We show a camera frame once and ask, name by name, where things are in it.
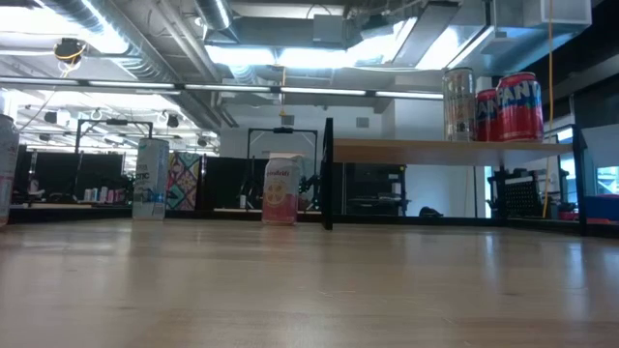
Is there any tall silver can black lid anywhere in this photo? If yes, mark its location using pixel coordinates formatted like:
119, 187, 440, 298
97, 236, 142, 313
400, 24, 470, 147
442, 67, 478, 143

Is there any red Fanta can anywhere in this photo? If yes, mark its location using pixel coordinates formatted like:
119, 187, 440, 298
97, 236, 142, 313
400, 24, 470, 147
475, 87, 500, 143
495, 72, 545, 143

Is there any black cabinet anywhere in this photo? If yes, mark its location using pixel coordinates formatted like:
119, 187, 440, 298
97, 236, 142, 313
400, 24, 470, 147
345, 162, 410, 217

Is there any black desk partition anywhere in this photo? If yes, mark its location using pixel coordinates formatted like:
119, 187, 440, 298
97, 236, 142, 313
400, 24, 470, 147
202, 157, 265, 212
14, 152, 126, 204

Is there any long ceiling light bar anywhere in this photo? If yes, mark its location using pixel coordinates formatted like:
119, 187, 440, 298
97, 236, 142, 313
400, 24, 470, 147
0, 75, 445, 102

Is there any colourful patterned panel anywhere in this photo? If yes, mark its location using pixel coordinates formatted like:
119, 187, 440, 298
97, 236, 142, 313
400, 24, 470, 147
165, 151, 202, 212

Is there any grey ceiling box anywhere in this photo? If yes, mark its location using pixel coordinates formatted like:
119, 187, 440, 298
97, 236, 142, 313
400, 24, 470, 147
311, 13, 347, 45

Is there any tall slim white can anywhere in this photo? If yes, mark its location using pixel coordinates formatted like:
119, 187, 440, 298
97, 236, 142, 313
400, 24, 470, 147
132, 137, 171, 222

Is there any black perforated cart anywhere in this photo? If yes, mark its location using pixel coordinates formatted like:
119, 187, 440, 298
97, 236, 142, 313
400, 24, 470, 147
486, 166, 550, 219

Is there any blue bin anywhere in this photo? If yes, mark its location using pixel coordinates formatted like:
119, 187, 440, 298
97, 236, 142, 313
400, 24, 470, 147
583, 193, 619, 223

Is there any black metal table frame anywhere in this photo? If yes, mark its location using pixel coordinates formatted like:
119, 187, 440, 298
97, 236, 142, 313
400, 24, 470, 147
320, 117, 336, 231

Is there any silver air duct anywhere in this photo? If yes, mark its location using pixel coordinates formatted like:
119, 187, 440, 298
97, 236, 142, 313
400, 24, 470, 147
195, 0, 233, 31

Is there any black aluminium table frame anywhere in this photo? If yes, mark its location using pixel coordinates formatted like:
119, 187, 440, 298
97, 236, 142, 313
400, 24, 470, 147
8, 123, 619, 239

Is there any black yellow cable reel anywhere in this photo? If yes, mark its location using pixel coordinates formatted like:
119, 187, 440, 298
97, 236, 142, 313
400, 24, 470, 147
52, 37, 88, 67

